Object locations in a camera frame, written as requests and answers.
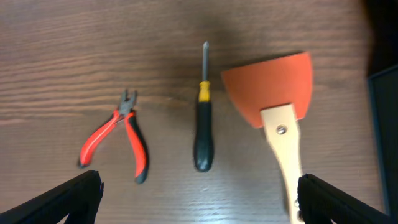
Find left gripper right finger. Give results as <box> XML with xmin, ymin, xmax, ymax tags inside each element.
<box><xmin>298</xmin><ymin>174</ymin><xmax>397</xmax><ymax>224</ymax></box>

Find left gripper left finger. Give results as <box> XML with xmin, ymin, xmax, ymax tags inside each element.
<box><xmin>1</xmin><ymin>170</ymin><xmax>104</xmax><ymax>224</ymax></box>

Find orange scraper wooden handle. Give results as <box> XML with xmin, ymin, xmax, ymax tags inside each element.
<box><xmin>221</xmin><ymin>51</ymin><xmax>314</xmax><ymax>224</ymax></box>

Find red handled pliers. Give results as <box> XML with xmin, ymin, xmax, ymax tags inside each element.
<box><xmin>78</xmin><ymin>90</ymin><xmax>149</xmax><ymax>184</ymax></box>

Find black yellow screwdriver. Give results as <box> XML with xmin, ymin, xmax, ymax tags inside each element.
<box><xmin>193</xmin><ymin>41</ymin><xmax>214</xmax><ymax>172</ymax></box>

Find dark green open box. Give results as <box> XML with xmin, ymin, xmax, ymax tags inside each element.
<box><xmin>368</xmin><ymin>65</ymin><xmax>397</xmax><ymax>222</ymax></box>

